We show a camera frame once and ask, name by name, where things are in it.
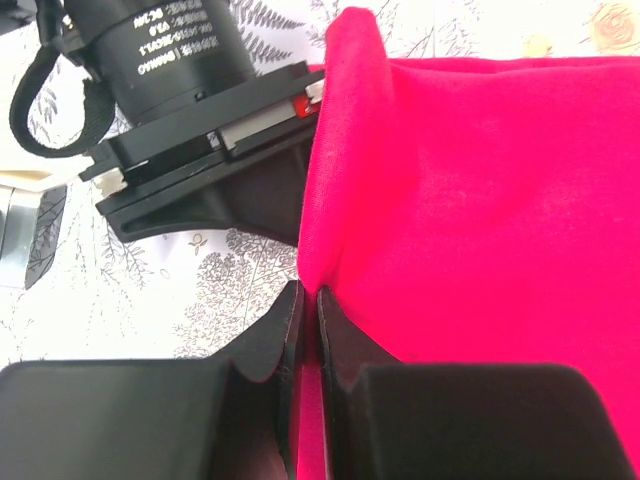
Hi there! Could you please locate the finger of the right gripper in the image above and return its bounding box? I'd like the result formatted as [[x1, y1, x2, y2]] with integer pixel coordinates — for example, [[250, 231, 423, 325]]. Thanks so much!
[[96, 129, 315, 246]]

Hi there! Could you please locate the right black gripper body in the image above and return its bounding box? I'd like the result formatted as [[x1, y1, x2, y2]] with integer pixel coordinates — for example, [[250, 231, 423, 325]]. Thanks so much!
[[9, 1, 323, 193]]

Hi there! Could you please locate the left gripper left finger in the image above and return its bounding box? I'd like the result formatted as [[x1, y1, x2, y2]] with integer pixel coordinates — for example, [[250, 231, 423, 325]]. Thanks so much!
[[1, 281, 305, 479]]

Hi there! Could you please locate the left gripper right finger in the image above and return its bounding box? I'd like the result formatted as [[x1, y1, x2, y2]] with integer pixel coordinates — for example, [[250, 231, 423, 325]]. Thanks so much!
[[317, 288, 635, 479]]

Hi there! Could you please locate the red t shirt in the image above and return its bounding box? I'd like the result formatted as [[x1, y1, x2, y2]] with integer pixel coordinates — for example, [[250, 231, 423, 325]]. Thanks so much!
[[298, 7, 639, 464]]

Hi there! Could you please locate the floral patterned table mat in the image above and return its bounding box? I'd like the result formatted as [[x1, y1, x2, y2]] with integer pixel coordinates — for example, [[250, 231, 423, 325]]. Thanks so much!
[[1, 1, 639, 364]]

